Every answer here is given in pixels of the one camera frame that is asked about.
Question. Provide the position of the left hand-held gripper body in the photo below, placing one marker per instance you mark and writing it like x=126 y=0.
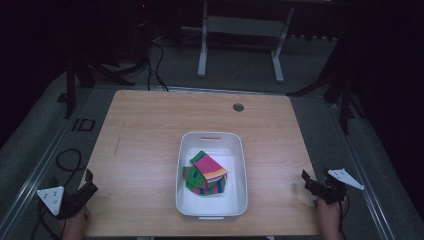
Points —
x=53 y=198

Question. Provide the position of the pink striped sock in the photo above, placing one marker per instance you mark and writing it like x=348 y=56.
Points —
x=208 y=165

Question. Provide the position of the white plastic basket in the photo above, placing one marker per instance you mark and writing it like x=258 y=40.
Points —
x=233 y=193

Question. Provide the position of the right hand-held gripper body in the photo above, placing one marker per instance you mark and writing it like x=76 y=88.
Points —
x=336 y=186

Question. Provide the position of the person's left hand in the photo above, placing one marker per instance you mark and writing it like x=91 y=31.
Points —
x=75 y=221

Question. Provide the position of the white metal table frame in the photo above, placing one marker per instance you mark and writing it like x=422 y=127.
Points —
x=245 y=26

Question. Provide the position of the green striped sock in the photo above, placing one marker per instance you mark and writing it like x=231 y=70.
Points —
x=195 y=180

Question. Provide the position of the person's right hand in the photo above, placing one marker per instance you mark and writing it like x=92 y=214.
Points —
x=330 y=213

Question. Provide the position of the black tripod stand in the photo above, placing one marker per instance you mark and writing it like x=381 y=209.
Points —
x=345 y=100
x=70 y=86

